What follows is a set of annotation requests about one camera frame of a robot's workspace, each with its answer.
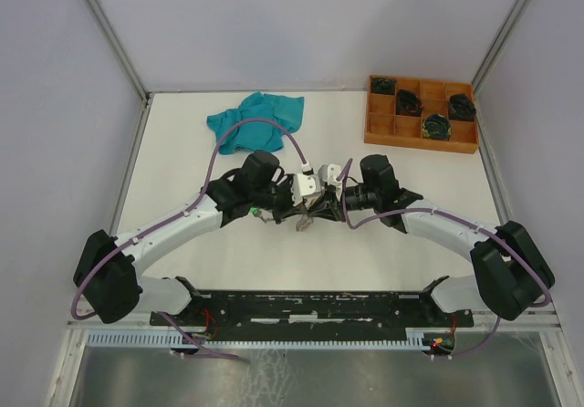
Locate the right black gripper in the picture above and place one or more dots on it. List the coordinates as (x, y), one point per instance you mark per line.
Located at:
(330, 207)

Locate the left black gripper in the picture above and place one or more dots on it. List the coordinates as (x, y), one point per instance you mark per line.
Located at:
(290, 209)

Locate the metal keyring holder yellow tip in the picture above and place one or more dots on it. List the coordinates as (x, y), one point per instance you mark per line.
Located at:
(304, 222)

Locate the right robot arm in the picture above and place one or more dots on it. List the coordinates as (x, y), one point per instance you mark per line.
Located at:
(510, 275)

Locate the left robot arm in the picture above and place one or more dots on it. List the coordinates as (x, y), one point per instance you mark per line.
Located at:
(110, 272)

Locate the wooden compartment tray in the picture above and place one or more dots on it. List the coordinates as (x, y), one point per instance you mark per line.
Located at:
(383, 126)

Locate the teal cloth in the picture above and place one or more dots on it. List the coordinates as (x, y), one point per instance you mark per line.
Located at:
(285, 111)

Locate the dark rolled sock top-left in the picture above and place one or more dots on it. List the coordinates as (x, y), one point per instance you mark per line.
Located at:
(383, 85)

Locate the dark rolled sock yellow-patterned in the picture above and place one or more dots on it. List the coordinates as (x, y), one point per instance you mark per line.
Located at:
(436, 127)

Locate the left status led board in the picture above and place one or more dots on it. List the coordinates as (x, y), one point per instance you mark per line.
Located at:
(203, 335)

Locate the status led board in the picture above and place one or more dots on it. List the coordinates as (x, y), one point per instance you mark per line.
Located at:
(443, 344)
(203, 335)

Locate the dark rolled sock right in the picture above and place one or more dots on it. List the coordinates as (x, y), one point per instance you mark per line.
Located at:
(461, 107)

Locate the right status led board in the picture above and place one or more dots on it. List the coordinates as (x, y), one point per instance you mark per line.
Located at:
(443, 344)

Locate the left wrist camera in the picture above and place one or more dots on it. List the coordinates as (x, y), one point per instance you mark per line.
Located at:
(306, 189)

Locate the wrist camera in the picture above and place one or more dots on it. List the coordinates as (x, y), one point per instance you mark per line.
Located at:
(306, 189)
(329, 177)

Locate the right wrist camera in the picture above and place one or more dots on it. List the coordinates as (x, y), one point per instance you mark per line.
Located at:
(329, 177)

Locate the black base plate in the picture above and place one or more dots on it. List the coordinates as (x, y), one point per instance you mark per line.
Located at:
(317, 315)

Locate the white slotted cable duct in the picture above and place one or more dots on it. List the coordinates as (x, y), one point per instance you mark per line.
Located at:
(157, 339)

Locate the right corner aluminium post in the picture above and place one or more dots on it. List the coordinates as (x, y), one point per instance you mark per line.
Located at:
(498, 44)

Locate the corner aluminium post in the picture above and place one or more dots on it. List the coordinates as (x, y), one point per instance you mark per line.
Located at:
(106, 28)
(498, 44)

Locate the left corner aluminium post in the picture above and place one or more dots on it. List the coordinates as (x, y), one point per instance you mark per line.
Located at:
(106, 28)

